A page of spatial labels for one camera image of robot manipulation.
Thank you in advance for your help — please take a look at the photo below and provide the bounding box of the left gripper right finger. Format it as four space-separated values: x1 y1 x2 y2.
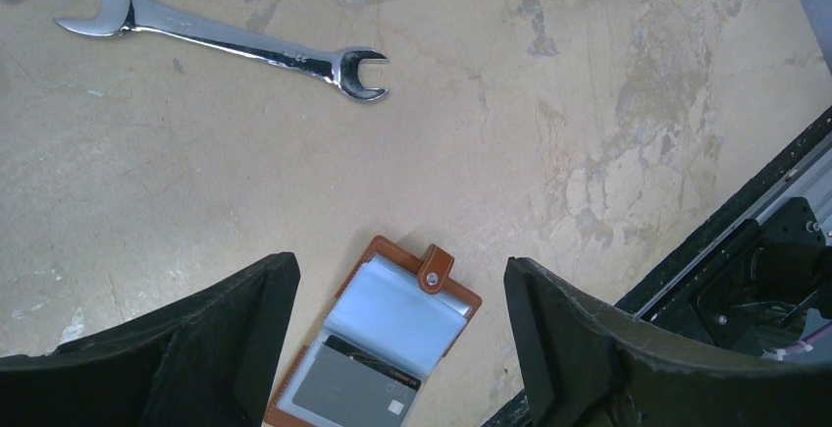
503 257 831 426

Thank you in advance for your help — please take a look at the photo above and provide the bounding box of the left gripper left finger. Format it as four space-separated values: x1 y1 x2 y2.
1 252 300 426

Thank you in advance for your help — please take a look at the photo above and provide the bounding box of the black VIP credit card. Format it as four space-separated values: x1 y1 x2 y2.
324 335 422 391

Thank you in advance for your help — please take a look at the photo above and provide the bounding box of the brown leather card holder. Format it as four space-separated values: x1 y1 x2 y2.
264 236 482 426

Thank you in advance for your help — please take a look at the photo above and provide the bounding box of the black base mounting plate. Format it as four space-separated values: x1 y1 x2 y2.
490 113 831 426

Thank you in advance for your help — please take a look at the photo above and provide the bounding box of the silver open-end wrench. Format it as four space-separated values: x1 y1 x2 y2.
54 0 390 102

